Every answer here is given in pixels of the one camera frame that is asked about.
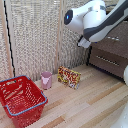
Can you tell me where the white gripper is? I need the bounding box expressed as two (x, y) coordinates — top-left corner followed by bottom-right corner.
(77, 35), (92, 50)

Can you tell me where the dark brown wooden dresser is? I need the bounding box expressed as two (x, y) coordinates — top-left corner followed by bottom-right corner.
(85, 20), (128, 83)

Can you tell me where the yellow red snack box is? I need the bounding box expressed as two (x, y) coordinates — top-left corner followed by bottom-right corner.
(57, 65), (82, 90)

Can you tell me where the pink plastic cup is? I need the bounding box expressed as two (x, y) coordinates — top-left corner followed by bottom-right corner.
(40, 71), (53, 91)

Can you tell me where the red plastic shopping basket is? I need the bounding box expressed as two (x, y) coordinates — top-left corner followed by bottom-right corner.
(0, 75), (49, 128)

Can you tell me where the silver drawer handle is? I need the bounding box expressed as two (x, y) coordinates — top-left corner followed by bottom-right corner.
(95, 54), (121, 67)
(107, 35), (122, 42)

